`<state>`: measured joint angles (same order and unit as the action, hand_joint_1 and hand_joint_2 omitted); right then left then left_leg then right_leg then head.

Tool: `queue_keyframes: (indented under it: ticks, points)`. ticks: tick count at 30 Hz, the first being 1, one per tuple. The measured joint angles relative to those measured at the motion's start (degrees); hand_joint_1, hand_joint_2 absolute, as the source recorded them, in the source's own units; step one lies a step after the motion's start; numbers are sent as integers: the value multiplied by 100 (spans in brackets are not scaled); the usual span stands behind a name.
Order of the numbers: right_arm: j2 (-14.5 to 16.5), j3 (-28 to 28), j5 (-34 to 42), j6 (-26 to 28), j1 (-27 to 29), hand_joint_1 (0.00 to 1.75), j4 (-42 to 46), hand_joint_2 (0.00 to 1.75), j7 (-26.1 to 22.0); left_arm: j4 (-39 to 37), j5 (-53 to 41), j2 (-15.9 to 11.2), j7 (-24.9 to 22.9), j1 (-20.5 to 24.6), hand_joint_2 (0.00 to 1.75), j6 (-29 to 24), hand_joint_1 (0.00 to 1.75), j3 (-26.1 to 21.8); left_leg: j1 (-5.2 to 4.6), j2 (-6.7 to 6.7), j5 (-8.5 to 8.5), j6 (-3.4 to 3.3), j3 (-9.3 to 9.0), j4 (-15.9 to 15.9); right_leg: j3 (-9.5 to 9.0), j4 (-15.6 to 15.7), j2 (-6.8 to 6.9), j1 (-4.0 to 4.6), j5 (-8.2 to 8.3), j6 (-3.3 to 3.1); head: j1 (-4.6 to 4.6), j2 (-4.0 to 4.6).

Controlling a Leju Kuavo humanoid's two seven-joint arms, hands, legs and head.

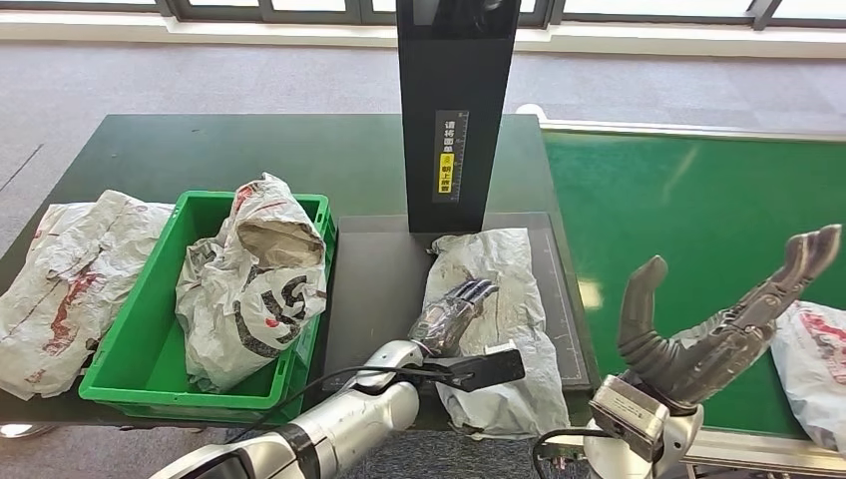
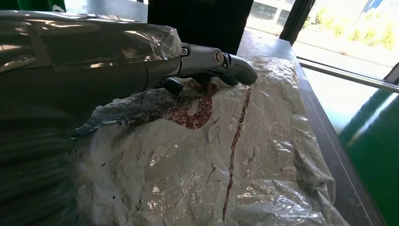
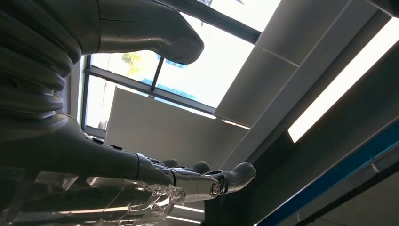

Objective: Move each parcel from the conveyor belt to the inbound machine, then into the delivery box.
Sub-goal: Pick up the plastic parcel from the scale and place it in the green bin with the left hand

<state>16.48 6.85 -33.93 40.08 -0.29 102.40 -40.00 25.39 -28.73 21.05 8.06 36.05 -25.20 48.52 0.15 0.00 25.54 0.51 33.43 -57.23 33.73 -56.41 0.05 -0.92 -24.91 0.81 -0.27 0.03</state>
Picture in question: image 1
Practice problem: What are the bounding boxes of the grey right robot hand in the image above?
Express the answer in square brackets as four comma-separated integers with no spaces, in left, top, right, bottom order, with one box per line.
[616,225,844,411]

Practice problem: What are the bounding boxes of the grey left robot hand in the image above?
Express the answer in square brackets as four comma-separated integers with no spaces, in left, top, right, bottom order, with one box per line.
[409,278,500,358]

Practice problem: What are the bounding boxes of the plain grey parcel bag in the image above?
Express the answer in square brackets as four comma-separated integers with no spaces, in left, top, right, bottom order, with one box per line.
[422,228,571,441]

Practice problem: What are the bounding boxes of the white parcel bag red logo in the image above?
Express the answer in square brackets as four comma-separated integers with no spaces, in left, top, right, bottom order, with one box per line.
[769,300,846,454]

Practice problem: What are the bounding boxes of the white parcel bag black lettering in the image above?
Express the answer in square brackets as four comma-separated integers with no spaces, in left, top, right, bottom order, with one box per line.
[175,173,328,396]

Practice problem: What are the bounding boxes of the green conveyor belt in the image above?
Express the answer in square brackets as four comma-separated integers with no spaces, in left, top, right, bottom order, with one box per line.
[543,130,846,441]

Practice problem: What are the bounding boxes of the black inbound scanner machine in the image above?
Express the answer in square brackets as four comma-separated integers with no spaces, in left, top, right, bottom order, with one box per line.
[321,0,593,398]

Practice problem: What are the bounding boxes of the white parcel bag red smears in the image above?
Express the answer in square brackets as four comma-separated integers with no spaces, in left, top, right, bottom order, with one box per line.
[0,190,177,401]

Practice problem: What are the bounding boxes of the black yellow label sticker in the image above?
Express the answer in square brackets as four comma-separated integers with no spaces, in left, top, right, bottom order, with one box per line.
[432,110,471,205]

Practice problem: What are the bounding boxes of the green plastic crate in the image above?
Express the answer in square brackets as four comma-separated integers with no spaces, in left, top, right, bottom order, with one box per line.
[79,190,337,426]

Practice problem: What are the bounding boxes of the pale table foot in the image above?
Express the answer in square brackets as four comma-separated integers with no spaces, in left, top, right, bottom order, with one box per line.
[0,421,60,439]

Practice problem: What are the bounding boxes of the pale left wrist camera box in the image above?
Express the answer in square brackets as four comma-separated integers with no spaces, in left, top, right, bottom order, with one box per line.
[422,340,527,394]

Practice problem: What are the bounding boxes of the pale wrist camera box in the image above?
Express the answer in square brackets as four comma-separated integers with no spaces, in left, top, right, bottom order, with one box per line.
[422,340,527,394]
[588,375,670,464]

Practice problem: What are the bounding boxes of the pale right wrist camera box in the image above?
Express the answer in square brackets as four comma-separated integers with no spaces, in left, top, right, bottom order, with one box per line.
[588,375,670,464]

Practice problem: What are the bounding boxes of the aluminium conveyor frame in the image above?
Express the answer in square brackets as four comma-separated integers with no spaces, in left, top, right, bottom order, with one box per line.
[518,103,846,479]

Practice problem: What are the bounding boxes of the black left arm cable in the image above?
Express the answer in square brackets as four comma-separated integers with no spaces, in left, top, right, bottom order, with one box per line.
[224,366,457,444]

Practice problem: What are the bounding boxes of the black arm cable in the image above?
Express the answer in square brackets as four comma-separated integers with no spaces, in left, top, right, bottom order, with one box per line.
[532,428,616,479]
[224,366,457,444]

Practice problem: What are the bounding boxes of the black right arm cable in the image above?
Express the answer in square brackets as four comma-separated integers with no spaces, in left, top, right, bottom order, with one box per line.
[532,428,616,479]

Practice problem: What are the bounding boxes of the window with dark frame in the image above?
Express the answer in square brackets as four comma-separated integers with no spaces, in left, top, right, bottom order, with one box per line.
[0,0,846,31]

